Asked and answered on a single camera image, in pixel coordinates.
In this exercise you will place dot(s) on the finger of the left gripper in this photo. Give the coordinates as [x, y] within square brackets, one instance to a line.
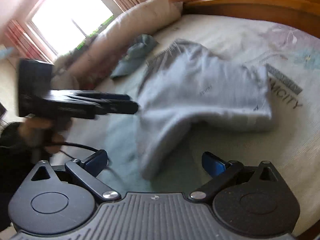
[106, 106]
[93, 94]

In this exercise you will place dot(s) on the pink folded quilt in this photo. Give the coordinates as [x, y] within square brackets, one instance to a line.
[101, 57]

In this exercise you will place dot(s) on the blue baseball cap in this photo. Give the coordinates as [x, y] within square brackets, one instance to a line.
[136, 54]

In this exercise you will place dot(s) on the window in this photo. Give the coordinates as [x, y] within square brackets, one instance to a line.
[58, 26]

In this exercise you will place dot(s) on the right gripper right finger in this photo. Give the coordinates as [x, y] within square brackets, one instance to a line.
[248, 200]

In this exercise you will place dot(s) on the black fuzzy left sleeve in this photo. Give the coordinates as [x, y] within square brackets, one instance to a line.
[16, 159]

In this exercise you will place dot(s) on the grey-blue pants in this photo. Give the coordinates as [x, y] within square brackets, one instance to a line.
[187, 84]

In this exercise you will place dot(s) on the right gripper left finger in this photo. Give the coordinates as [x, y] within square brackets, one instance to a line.
[51, 201]

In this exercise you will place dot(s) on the left pink curtain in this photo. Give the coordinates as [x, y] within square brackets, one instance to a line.
[23, 43]

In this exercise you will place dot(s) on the person's left hand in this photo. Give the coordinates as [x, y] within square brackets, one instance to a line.
[41, 132]

